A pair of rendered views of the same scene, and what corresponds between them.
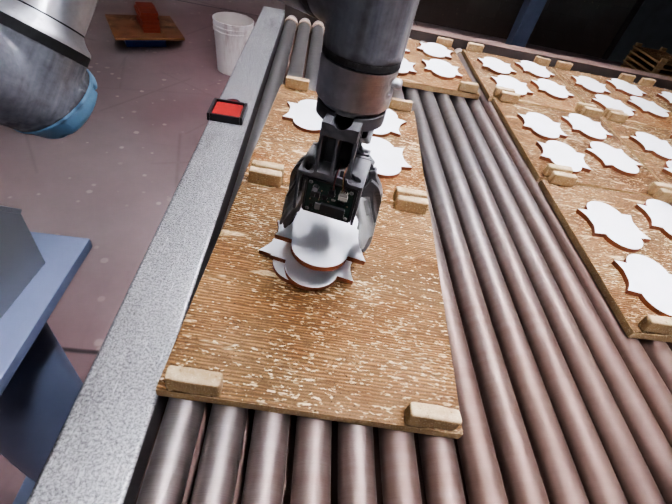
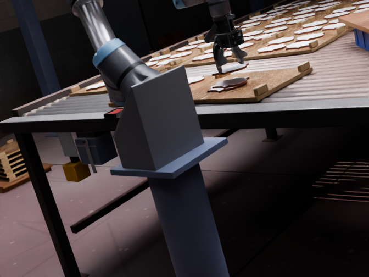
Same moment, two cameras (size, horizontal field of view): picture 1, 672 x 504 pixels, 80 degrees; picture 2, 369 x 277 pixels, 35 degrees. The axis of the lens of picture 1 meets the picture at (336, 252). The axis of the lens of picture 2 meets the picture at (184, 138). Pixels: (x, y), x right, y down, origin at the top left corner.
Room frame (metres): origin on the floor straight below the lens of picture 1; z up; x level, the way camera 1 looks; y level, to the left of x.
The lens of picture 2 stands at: (-1.18, 1.47, 1.38)
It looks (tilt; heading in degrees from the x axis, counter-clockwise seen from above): 16 degrees down; 324
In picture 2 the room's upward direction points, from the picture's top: 15 degrees counter-clockwise
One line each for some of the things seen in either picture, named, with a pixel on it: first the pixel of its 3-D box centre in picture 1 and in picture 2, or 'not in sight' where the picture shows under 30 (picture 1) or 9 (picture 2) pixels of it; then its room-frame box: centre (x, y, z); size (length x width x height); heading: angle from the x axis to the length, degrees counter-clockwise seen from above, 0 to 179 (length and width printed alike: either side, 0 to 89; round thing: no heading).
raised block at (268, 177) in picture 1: (265, 176); not in sight; (0.58, 0.15, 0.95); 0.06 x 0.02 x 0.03; 96
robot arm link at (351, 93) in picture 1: (359, 82); (221, 9); (0.39, 0.02, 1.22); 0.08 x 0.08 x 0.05
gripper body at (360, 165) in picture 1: (339, 156); (226, 31); (0.39, 0.02, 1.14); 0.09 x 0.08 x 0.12; 176
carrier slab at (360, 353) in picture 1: (328, 279); (241, 86); (0.40, 0.00, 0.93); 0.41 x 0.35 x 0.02; 6
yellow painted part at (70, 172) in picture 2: not in sight; (71, 154); (1.19, 0.39, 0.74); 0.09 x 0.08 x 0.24; 10
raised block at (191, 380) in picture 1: (194, 380); (260, 89); (0.19, 0.12, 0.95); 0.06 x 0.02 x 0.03; 96
